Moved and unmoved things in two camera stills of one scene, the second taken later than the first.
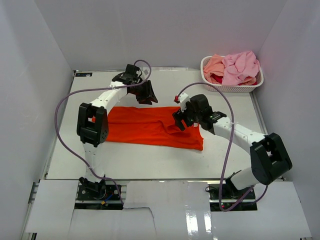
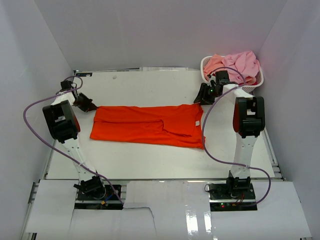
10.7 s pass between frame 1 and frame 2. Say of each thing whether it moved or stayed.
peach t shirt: stayed
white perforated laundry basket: stayed
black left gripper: moved
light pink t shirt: stayed
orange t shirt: stayed
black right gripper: moved
